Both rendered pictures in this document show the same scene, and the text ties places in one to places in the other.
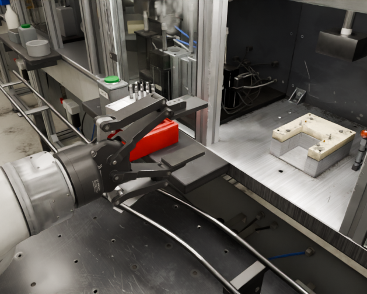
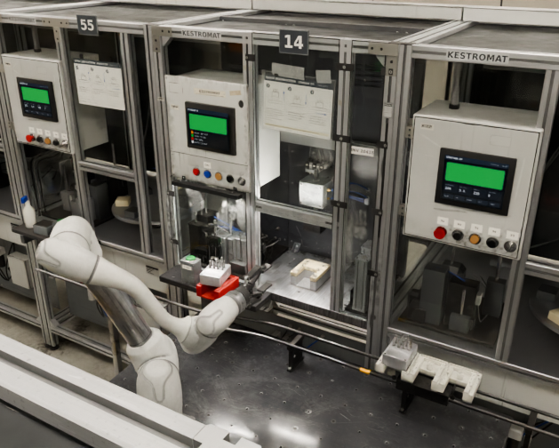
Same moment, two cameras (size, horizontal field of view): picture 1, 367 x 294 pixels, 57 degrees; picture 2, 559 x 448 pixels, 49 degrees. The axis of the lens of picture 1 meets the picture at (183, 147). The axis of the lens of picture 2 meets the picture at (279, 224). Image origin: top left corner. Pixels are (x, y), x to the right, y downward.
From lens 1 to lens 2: 1.95 m
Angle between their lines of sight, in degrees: 20
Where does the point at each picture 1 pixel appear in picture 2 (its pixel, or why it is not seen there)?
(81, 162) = (244, 291)
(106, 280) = (220, 371)
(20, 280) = not seen: hidden behind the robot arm
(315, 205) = (318, 302)
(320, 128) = (313, 266)
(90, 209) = not seen: hidden behind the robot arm
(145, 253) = (234, 356)
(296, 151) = (304, 280)
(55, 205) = (243, 304)
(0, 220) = (235, 308)
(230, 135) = (266, 278)
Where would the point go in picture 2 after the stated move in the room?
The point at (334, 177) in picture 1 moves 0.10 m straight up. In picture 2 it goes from (324, 289) to (325, 269)
